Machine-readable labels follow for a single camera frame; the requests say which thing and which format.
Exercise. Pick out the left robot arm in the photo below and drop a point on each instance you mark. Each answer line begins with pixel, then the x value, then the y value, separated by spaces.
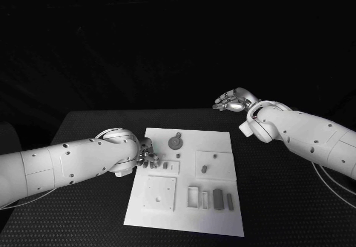
pixel 69 166

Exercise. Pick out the grey gear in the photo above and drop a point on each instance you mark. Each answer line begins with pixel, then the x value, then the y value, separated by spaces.
pixel 174 142

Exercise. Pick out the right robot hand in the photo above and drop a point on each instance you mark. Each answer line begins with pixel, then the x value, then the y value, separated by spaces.
pixel 236 102

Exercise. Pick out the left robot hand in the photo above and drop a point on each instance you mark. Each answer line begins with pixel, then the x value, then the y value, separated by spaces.
pixel 147 156

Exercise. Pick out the thin grey long cylinder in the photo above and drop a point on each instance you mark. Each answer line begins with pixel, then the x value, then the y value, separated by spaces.
pixel 229 201

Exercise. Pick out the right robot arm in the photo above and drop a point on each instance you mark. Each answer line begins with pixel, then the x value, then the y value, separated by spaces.
pixel 305 135

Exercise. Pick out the white task board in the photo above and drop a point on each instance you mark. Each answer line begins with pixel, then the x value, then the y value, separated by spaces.
pixel 188 179

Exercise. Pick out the thick grey long cylinder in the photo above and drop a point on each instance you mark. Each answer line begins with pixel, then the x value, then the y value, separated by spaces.
pixel 217 199

